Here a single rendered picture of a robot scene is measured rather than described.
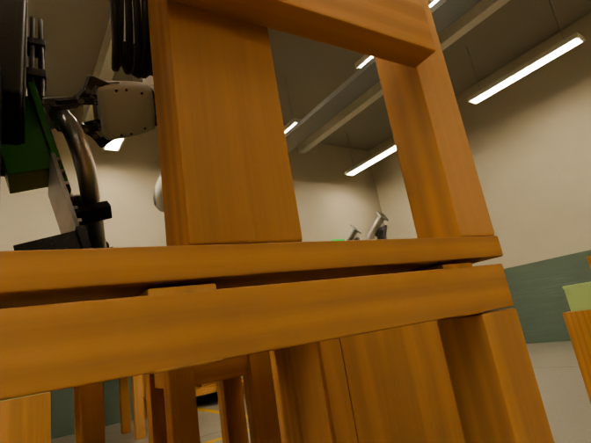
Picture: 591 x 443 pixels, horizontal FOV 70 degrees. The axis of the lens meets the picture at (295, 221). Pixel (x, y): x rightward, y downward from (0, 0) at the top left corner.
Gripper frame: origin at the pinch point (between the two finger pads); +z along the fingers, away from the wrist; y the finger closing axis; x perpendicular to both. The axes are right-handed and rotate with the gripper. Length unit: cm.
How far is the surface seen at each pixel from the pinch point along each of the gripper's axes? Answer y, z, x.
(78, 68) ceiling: -110, -133, -552
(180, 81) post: 13.3, -5.9, 34.3
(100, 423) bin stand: -73, 7, 8
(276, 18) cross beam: 19.6, -21.8, 30.6
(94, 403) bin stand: -69, 6, 4
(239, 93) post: 11.7, -12.9, 35.8
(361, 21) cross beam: 20, -34, 34
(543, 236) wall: -296, -668, -94
